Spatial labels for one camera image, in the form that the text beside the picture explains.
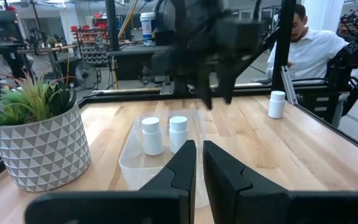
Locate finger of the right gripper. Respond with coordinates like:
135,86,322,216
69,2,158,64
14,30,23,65
196,71,213,110
216,62,234,105

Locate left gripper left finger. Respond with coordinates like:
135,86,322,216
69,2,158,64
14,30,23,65
24,139,197,224

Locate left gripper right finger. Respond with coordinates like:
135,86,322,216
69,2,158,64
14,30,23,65
202,140,358,224

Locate white pill bottle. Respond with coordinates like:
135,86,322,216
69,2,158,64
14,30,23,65
267,90,286,119
168,116,189,154
141,116,165,156

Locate clear plastic basket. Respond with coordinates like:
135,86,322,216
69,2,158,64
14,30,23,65
118,108,213,208

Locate black background workbench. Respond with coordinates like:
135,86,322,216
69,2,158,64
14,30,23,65
106,45,173,82

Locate person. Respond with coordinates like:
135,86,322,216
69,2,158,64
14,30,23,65
265,3,349,82

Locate white canister blue label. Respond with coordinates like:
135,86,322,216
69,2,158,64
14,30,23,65
140,12,157,44

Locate black drawer cabinet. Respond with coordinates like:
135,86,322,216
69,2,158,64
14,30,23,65
295,88,343,124

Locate yellow pole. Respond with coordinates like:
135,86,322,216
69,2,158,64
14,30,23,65
117,0,140,40

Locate black floor fan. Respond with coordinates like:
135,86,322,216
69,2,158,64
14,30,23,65
75,61,102,90

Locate red storage bin rack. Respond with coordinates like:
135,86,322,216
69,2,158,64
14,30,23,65
71,26,110,67

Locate white geometric plant pot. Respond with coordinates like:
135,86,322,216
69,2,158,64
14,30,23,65
0,104,91,193

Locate green artificial succulent plant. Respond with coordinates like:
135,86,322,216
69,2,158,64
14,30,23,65
0,70,77,127

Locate wooden workbench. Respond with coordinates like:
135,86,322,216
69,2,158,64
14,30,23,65
0,43,78,97

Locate black aluminium table frame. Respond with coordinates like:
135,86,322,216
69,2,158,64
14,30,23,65
0,0,358,189

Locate silver aluminium bracket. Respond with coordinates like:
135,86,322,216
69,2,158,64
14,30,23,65
280,65,298,105

